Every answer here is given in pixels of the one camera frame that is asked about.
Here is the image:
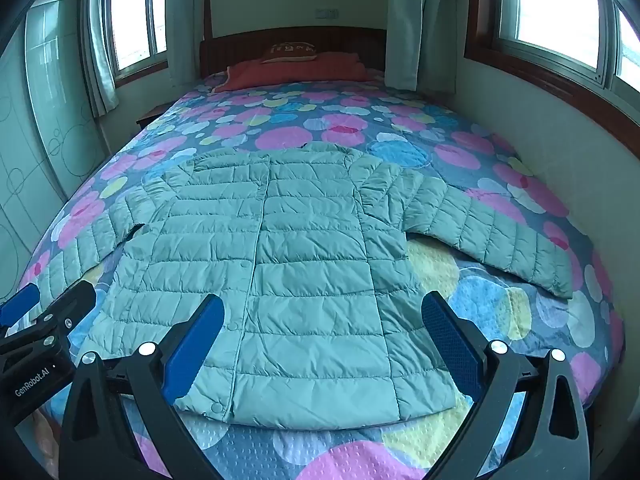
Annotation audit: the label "small printed pillow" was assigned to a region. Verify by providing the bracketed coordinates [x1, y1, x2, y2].
[261, 41, 321, 64]

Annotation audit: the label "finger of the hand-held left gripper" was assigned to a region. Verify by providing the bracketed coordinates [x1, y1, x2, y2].
[0, 282, 41, 329]
[30, 280, 97, 347]

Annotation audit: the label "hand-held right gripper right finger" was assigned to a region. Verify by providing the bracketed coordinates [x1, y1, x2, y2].
[421, 290, 591, 480]

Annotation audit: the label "dark wooden headboard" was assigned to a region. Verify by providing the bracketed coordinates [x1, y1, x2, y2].
[199, 26, 388, 83]

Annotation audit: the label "glass-front wardrobe with circle pattern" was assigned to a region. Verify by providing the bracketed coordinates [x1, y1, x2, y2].
[0, 0, 108, 306]

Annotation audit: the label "wide wood-framed window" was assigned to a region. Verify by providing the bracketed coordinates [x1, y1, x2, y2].
[465, 0, 640, 127]

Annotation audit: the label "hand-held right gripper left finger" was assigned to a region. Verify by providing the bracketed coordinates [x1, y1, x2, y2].
[59, 294, 226, 480]

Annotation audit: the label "red pillow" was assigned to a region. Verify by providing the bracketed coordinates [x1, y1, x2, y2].
[212, 51, 373, 94]

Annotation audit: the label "small framed window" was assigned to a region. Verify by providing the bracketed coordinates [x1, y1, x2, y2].
[100, 0, 171, 86]

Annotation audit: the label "pale green curtain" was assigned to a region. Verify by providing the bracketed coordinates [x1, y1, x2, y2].
[165, 0, 213, 86]
[384, 0, 458, 96]
[80, 0, 121, 118]

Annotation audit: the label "bed with circle-pattern cover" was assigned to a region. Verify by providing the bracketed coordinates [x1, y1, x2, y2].
[19, 72, 626, 480]

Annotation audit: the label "dark wooden nightstand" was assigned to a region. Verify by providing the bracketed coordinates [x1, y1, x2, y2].
[135, 102, 173, 134]

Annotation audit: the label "light green quilted puffer jacket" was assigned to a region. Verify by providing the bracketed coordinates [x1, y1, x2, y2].
[47, 141, 575, 431]

